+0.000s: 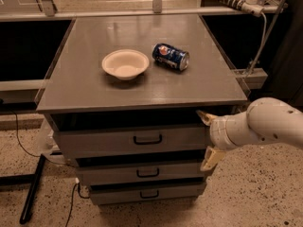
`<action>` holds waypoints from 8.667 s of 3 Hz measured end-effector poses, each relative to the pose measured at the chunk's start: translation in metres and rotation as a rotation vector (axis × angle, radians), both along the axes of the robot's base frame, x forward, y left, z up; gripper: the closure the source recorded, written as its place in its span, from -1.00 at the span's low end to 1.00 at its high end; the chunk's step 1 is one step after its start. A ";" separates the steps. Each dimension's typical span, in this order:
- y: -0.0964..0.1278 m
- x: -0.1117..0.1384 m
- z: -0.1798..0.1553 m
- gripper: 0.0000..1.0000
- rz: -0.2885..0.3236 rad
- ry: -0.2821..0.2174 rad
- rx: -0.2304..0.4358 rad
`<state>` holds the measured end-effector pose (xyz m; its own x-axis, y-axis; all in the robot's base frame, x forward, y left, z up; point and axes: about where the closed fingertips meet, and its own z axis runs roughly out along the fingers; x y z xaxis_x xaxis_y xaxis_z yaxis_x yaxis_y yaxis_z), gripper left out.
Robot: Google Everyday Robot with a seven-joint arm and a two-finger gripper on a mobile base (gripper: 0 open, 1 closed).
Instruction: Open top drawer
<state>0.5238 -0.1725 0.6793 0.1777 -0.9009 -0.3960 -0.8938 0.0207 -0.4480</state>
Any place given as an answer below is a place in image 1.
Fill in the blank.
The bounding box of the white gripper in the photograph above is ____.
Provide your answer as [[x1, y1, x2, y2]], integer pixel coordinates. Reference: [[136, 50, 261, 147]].
[[196, 110, 237, 171]]

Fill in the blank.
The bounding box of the grey top drawer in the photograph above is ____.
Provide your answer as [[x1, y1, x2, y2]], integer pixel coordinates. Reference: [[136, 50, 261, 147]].
[[54, 125, 210, 158]]

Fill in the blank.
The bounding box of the grey drawer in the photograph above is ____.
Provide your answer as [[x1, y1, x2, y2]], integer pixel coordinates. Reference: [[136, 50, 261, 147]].
[[90, 181, 205, 205], [54, 125, 210, 158], [76, 159, 205, 185]]

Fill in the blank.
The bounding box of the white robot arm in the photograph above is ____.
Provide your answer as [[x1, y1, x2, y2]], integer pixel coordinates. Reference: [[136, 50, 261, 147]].
[[197, 97, 303, 171]]

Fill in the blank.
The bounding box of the grey drawer cabinet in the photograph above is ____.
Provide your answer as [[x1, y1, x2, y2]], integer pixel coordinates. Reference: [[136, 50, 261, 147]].
[[38, 15, 245, 205]]

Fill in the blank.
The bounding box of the grey middle drawer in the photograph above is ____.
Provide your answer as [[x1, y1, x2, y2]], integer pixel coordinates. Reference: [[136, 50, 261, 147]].
[[76, 159, 205, 185]]

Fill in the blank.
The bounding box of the grey bottom drawer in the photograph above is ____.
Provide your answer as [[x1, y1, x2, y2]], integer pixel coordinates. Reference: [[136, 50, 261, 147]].
[[90, 181, 205, 205]]

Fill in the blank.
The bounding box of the blue Pepsi soda can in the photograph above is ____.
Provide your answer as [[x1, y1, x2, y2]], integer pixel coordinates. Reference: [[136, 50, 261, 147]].
[[152, 43, 189, 71]]

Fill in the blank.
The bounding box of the white paper bowl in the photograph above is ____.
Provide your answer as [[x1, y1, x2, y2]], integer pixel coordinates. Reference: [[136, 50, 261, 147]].
[[101, 49, 150, 80]]

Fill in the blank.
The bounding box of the dark cabinet at right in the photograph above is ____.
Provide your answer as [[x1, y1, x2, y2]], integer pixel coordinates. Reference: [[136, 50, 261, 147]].
[[262, 0, 303, 107]]

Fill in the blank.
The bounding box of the white power strip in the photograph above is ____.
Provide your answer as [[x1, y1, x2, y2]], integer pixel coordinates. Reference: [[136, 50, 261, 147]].
[[218, 0, 263, 17]]

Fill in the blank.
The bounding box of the black metal stand leg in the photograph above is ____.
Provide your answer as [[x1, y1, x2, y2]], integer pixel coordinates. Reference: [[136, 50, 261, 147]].
[[0, 155, 46, 225]]

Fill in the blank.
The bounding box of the white power cable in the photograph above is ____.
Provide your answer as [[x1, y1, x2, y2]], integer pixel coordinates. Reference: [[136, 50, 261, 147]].
[[242, 12, 269, 78]]

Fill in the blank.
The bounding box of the black floor cable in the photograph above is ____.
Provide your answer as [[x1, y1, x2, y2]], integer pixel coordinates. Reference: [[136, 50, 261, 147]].
[[63, 183, 91, 227]]

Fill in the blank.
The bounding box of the thin black wall cable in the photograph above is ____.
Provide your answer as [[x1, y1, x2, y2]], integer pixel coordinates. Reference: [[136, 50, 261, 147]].
[[10, 111, 42, 159]]

